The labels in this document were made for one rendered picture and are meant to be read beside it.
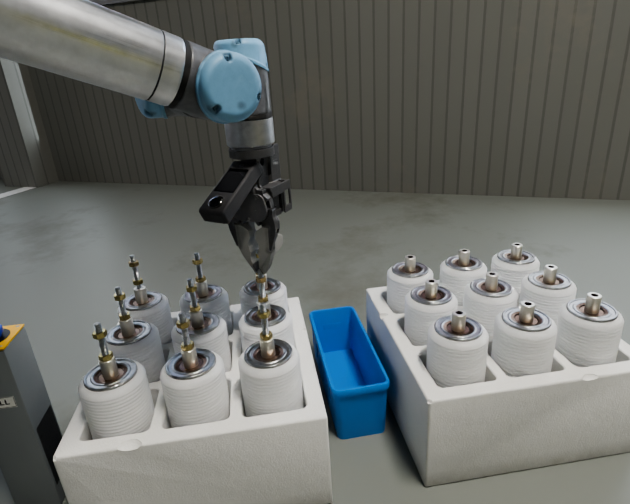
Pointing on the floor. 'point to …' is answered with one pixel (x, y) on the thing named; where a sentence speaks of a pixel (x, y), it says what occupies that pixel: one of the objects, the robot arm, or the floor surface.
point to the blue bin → (349, 372)
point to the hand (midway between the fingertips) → (257, 267)
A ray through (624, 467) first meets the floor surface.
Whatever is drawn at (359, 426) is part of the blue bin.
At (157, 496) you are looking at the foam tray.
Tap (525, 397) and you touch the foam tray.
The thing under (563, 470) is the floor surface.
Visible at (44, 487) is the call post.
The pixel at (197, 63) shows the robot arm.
